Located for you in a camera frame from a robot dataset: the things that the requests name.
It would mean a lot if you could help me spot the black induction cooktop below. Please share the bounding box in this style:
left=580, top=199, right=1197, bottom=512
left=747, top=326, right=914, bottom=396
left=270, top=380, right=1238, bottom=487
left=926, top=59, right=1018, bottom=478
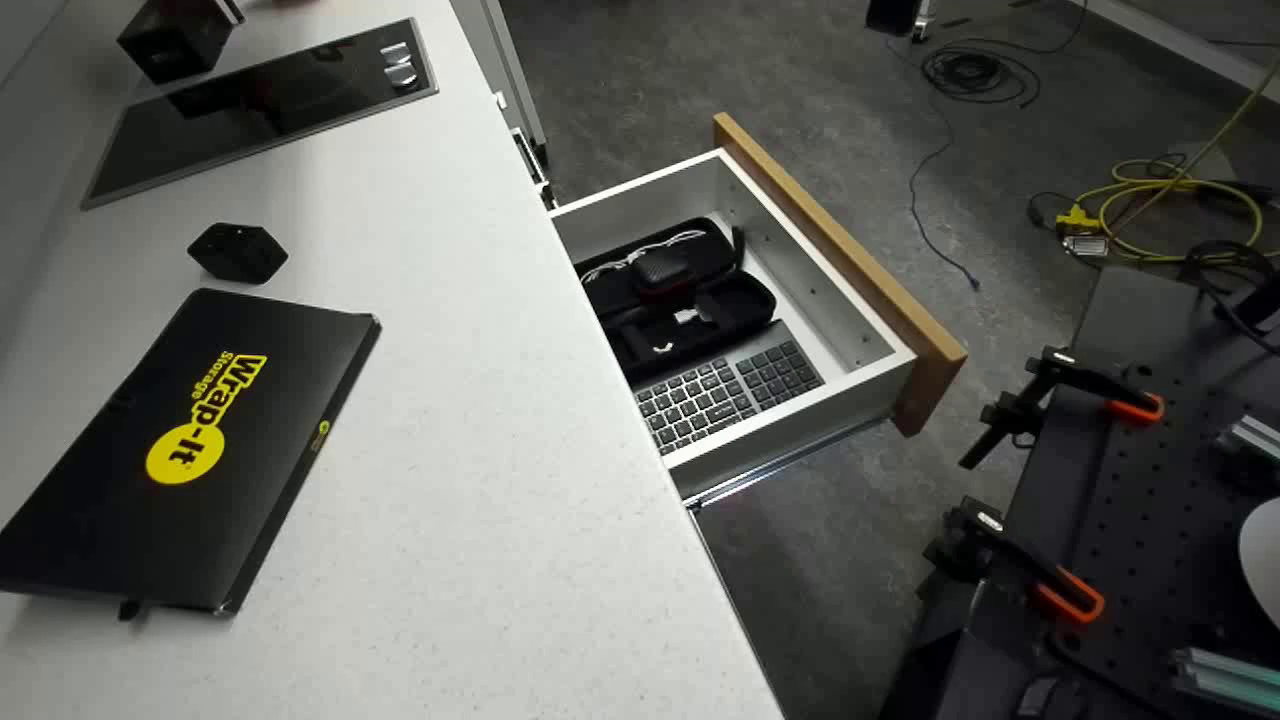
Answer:
left=81, top=17, right=441, bottom=210

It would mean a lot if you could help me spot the black coiled cable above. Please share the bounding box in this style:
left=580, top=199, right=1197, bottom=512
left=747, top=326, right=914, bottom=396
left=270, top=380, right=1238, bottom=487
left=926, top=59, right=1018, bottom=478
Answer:
left=916, top=38, right=1043, bottom=113

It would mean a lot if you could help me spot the cabinet drawer handle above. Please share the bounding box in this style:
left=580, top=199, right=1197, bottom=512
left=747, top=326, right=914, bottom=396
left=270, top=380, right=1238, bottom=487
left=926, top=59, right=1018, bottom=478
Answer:
left=491, top=87, right=557, bottom=209

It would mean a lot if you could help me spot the black stand foot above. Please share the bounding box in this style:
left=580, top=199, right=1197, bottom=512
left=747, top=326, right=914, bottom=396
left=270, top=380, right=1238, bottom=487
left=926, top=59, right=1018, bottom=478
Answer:
left=865, top=0, right=937, bottom=43

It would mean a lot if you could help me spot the thin dark cable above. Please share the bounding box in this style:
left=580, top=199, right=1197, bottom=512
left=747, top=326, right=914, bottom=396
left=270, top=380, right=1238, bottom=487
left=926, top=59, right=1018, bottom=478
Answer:
left=908, top=136, right=984, bottom=296

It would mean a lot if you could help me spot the small black hexagonal object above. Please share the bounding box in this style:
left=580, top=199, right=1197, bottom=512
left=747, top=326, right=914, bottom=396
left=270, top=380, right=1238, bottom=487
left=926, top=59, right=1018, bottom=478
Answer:
left=184, top=219, right=291, bottom=287

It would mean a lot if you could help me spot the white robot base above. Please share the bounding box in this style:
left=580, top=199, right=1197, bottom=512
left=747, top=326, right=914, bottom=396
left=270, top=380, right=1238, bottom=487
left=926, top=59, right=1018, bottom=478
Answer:
left=1238, top=491, right=1280, bottom=630

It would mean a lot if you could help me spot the black zippered case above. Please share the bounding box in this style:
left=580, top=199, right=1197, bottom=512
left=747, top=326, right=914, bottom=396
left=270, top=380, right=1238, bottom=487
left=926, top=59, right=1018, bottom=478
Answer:
left=572, top=214, right=782, bottom=386

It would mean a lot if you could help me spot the black box with yellow logo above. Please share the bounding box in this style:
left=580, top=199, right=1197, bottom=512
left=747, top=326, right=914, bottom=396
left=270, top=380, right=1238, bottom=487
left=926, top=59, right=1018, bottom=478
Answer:
left=0, top=285, right=385, bottom=621

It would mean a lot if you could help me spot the white drawer with wooden front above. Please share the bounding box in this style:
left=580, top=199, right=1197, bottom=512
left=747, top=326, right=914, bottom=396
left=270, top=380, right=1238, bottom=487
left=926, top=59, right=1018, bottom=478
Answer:
left=548, top=109, right=972, bottom=512

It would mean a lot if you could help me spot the black perforated robot table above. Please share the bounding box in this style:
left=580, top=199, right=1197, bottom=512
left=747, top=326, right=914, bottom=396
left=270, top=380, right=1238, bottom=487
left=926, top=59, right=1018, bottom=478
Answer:
left=934, top=259, right=1280, bottom=720

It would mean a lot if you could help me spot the grey keyboard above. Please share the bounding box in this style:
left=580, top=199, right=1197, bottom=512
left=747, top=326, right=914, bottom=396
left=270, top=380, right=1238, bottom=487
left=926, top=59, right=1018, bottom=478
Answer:
left=628, top=337, right=830, bottom=460

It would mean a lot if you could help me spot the black clamp with orange handle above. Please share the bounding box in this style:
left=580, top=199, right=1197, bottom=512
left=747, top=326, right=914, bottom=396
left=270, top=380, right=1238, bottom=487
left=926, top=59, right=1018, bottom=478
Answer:
left=926, top=496, right=1114, bottom=630
left=955, top=348, right=1168, bottom=471

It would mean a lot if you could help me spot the yellow cable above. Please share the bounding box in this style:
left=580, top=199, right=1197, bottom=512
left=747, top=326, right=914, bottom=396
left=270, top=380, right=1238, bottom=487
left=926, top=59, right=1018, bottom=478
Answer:
left=1054, top=54, right=1280, bottom=269

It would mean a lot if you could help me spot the black cube device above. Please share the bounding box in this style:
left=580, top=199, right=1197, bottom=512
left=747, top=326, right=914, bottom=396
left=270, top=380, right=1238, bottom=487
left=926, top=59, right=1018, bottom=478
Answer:
left=118, top=0, right=248, bottom=87

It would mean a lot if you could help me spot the aluminium extrusion bar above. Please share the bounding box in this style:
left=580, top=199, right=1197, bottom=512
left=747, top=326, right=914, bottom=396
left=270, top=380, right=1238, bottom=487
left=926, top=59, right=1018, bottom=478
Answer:
left=1214, top=413, right=1280, bottom=496
left=1168, top=643, right=1280, bottom=720

